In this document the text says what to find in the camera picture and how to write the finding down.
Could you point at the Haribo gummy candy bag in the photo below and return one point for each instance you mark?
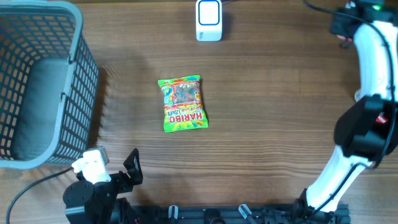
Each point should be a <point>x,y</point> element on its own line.
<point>183,105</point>

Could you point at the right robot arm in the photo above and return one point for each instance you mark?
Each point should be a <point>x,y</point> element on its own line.
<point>367,132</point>

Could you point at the white barcode scanner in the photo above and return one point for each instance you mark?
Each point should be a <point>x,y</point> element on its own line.
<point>209,20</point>

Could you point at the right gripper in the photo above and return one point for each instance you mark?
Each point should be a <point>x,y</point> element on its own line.
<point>336,25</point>

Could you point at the small red snack box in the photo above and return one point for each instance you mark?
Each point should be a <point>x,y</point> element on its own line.
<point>346,42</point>

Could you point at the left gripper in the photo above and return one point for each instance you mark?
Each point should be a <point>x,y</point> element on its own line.
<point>132,165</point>

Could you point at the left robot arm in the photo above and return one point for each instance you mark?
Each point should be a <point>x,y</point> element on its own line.
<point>94,197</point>

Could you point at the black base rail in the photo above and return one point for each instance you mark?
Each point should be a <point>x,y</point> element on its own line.
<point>267,214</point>

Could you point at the red Nescafe coffee stick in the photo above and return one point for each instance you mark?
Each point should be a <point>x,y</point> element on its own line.
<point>381,119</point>

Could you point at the grey plastic shopping basket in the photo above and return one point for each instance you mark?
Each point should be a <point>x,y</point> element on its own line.
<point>49,82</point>

